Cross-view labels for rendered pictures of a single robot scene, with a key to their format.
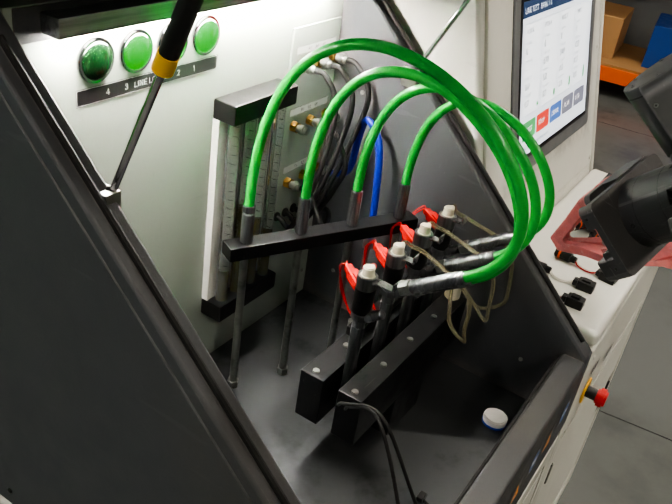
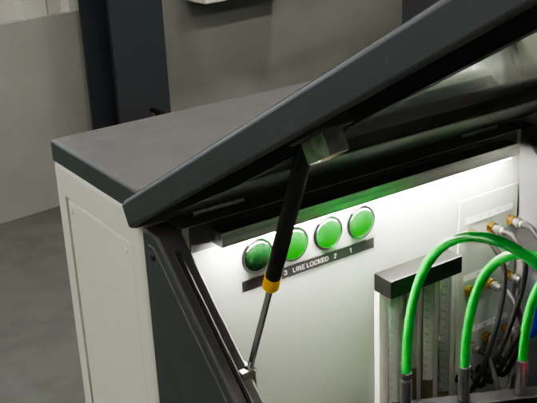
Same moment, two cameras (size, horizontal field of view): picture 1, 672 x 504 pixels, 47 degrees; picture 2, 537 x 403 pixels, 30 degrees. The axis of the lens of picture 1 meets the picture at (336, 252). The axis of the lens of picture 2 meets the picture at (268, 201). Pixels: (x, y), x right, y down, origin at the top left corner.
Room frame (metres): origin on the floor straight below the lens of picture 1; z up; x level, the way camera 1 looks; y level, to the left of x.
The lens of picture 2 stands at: (-0.26, -0.31, 1.95)
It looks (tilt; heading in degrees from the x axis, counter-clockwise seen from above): 22 degrees down; 28
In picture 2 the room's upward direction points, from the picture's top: 3 degrees counter-clockwise
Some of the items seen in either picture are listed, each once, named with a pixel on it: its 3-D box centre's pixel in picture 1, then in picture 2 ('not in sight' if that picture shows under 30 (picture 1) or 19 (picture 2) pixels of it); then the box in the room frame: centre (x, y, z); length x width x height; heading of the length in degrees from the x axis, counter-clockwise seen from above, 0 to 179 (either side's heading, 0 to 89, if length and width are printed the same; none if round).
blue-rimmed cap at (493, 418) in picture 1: (494, 418); not in sight; (0.97, -0.30, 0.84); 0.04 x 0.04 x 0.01
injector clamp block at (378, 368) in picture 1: (383, 368); not in sight; (0.96, -0.10, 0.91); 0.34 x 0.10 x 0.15; 152
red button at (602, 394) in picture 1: (595, 394); not in sight; (1.12, -0.51, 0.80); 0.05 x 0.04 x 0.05; 152
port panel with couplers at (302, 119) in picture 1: (314, 119); (491, 282); (1.20, 0.07, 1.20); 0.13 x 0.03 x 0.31; 152
